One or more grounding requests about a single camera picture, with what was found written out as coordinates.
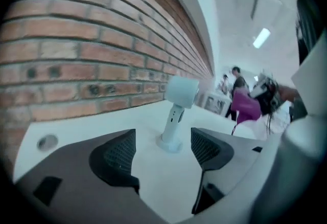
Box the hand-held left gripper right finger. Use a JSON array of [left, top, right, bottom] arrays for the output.
[[190, 127, 282, 216]]

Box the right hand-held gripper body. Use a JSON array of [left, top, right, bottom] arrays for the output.
[[250, 74, 281, 117]]

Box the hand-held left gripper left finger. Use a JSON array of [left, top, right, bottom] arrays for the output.
[[14, 128, 169, 224]]

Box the purple cleaning cloth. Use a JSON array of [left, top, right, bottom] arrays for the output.
[[230, 88, 262, 125]]

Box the person's right forearm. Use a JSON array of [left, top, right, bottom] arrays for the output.
[[277, 84, 301, 103]]

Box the white printed box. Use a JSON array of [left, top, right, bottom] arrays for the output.
[[203, 91, 232, 116]]

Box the grey table grommet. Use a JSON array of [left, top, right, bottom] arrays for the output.
[[37, 134, 59, 152]]

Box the rectangular ceiling light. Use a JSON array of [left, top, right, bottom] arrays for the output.
[[252, 28, 271, 49]]

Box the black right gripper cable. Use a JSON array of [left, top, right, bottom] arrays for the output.
[[265, 113, 274, 136]]

